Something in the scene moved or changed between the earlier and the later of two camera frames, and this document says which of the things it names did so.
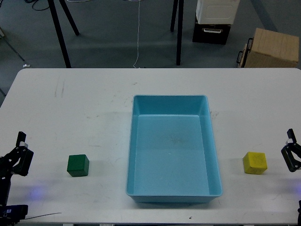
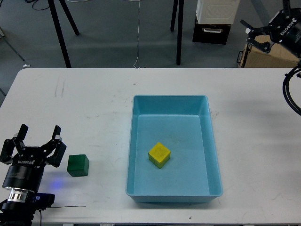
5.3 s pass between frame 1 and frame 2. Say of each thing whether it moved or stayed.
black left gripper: moved
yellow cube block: moved
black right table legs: stayed
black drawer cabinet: stayed
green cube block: stayed
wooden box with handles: stayed
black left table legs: stayed
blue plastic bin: stayed
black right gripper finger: moved
